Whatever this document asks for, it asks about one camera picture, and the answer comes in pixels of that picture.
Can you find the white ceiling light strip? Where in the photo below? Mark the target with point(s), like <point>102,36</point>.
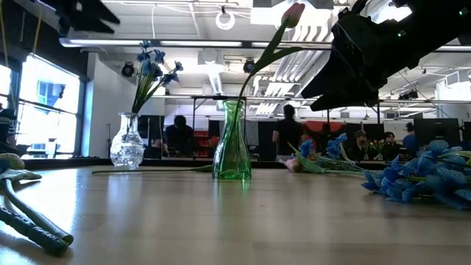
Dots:
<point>110,42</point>

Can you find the green glass vase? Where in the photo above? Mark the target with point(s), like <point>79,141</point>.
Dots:
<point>232,158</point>

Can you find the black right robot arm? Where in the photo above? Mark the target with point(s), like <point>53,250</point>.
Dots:
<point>441,22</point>

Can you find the black office monitor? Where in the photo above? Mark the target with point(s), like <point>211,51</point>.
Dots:
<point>438,130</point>

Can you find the black track spotlight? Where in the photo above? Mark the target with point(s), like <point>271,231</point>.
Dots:
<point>408,95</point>

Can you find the orange partition screen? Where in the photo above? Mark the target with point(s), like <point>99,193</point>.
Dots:
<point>312,127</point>

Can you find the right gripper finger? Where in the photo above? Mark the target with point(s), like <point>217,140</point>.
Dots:
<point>357,94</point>
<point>331,75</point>

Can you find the potted tulip bouquet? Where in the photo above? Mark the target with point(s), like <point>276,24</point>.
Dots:
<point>377,147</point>

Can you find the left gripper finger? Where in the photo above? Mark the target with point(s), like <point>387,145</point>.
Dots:
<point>103,16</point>
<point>93,27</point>

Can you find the black ceiling spotlight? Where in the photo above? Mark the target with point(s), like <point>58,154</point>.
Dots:
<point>249,66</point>
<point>128,69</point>

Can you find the red background flowers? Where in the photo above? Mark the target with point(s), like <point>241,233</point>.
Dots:
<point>213,141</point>

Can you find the black tripod stand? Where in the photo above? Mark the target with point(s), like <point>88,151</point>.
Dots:
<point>108,141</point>

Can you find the person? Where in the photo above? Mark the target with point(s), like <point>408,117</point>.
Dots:
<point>389,145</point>
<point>289,132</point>
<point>409,140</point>
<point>358,145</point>
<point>180,138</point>

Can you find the clear glass vase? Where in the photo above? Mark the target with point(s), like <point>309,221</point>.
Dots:
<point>127,151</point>

